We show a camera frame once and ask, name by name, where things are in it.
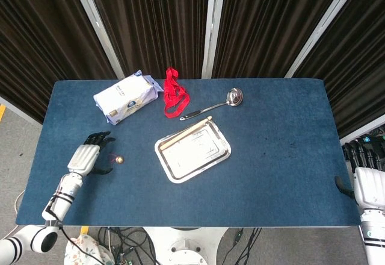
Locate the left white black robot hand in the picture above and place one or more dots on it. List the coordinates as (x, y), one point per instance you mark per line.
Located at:
(82, 158)

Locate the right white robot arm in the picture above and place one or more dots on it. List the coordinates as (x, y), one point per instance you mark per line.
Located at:
(374, 238)

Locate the rectangular steel tray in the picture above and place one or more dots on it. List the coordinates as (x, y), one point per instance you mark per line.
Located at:
(192, 161)

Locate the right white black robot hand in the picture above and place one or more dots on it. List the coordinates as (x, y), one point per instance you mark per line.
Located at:
(370, 186)

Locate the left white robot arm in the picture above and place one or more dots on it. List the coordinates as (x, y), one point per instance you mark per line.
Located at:
(64, 192)

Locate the red ribbon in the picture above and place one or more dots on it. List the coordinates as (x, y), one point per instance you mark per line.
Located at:
(169, 84)

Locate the wooden rolling pin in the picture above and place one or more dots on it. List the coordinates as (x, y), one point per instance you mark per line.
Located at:
(186, 132)

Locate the black device with teal lights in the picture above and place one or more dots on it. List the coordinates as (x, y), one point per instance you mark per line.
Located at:
(367, 139)

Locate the blue table mat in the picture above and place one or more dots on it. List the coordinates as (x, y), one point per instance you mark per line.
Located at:
(240, 195)

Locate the floral fabric bag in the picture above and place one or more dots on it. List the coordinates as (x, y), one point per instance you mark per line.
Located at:
(81, 251)

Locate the white pedestal base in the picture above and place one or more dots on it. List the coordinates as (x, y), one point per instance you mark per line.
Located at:
(183, 247)

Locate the brown curtain partition panel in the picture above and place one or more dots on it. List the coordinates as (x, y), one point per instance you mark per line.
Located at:
(45, 36)
(270, 21)
(361, 51)
(150, 21)

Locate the white tissue pack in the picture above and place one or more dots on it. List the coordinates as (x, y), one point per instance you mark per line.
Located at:
(126, 99)

